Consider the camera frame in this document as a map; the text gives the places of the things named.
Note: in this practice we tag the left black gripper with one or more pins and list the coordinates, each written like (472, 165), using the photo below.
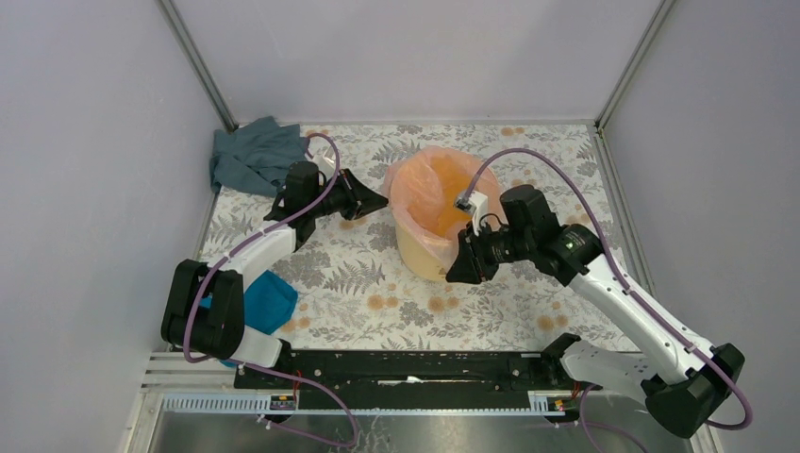
(368, 198)

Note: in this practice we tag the floral patterned table mat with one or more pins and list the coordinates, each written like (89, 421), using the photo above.
(354, 292)

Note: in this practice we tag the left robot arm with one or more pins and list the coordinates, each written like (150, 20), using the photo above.
(306, 197)

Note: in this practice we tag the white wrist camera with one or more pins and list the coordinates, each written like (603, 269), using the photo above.
(328, 163)
(476, 204)

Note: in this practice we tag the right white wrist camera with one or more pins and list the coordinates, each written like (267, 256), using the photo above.
(476, 204)

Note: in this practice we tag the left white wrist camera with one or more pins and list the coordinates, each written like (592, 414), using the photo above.
(328, 163)

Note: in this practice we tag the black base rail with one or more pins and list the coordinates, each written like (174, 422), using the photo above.
(413, 380)

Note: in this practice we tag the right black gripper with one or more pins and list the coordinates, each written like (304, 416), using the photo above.
(467, 268)

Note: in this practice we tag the yellow plastic trash bin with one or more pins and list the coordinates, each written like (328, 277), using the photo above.
(424, 261)

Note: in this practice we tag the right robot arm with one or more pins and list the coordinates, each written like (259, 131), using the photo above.
(679, 376)

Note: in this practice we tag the bright blue cloth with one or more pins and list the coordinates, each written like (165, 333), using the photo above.
(269, 300)

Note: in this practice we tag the grey-blue cloth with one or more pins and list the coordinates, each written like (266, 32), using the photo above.
(255, 158)

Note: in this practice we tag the pink plastic trash bag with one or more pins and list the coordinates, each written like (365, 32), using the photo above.
(422, 190)

